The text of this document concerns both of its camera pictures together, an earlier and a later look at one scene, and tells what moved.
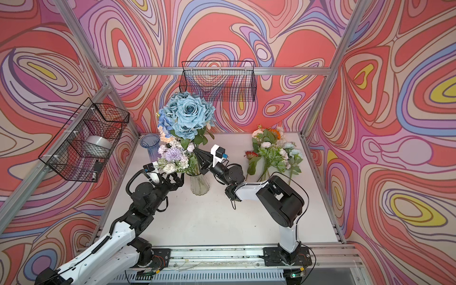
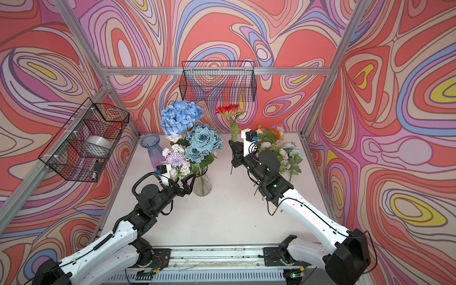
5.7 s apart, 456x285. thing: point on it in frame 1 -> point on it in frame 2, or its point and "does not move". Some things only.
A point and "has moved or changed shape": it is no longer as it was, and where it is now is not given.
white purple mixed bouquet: x=174 y=157 has moved or changed shape
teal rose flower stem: x=191 y=116 has moved or changed shape
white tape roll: x=95 y=145 does not move
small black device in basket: x=98 y=167 does not move
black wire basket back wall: x=221 y=81 does not move
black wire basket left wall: x=82 y=148 does not move
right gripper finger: x=204 y=158 -> x=237 y=149
